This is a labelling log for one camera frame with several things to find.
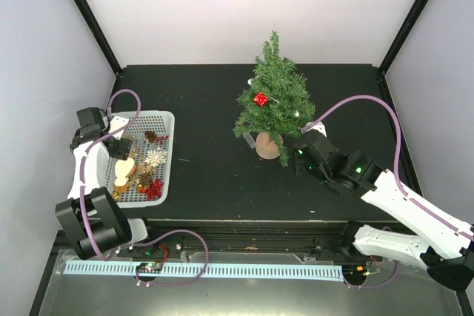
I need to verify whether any small green christmas tree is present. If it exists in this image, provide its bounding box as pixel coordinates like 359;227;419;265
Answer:
233;30;316;167

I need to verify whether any red gift box ornament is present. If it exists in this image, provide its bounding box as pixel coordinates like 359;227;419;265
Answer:
253;92;268;107

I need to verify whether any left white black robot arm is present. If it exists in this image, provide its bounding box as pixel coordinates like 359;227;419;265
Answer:
55;107;159;260

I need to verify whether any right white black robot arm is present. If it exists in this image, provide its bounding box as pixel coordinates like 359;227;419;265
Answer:
293;130;473;292

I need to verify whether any terracotta tree pot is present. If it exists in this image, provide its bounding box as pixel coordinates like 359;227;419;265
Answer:
256;132;280;160

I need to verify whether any wooden slice ornament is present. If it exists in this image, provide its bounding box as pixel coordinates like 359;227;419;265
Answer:
113;158;136;194

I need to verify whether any pine cone ornament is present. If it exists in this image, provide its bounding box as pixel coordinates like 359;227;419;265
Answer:
144;130;158;143

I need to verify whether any white snowflake ornament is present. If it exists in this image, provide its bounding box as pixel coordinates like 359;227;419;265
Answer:
144;147;167;167

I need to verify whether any white plastic basket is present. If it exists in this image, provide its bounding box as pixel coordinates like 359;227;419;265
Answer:
118;110;175;209

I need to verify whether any red snowflake ornament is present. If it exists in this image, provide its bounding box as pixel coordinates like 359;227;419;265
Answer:
139;178;164;201

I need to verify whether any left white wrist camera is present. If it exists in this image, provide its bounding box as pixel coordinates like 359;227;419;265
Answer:
108;115;130;139

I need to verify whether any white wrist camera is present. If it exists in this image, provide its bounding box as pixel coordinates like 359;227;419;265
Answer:
108;115;130;139
301;121;327;137

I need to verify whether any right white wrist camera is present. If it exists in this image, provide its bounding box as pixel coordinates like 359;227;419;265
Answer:
301;121;327;137

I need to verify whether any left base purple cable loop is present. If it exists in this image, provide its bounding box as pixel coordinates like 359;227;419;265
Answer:
133;229;210;288

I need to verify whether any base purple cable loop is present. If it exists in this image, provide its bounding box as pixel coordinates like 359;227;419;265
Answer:
342;252;401;290
133;229;210;288

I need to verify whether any light blue slotted cable duct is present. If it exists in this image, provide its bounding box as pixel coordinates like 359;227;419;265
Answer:
63;260;344;282

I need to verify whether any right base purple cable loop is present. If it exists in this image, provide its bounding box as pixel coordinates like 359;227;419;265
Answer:
342;252;401;290

